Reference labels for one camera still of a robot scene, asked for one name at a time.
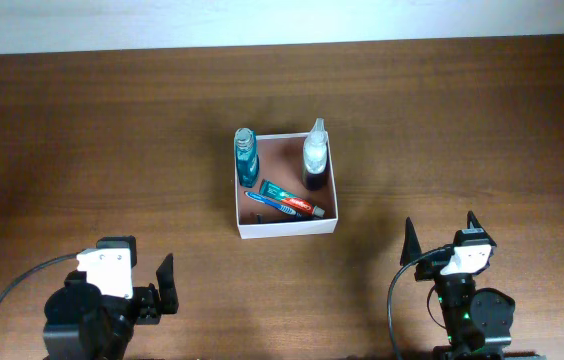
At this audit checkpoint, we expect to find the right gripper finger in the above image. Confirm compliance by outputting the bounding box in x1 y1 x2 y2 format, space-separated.
400 217 422 266
467 210 482 229

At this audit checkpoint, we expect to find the teal mouthwash bottle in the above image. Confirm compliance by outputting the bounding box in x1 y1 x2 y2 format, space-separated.
234 128 259 188

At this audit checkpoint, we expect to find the blue white toothbrush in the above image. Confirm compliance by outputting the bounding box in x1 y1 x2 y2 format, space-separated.
244 191 300 217

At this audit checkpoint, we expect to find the white cardboard box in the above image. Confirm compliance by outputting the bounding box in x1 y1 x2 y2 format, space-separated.
234 133 339 239

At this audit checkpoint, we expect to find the green toothpaste tube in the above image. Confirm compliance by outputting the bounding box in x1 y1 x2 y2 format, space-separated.
259 180 325 218

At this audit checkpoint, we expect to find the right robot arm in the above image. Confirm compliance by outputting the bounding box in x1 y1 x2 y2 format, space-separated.
400 212 515 360

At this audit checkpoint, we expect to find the clear spray bottle dark liquid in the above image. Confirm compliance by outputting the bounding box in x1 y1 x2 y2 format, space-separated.
303 118 328 191

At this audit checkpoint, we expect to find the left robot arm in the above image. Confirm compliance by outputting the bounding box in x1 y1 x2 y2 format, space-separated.
43 236 179 360

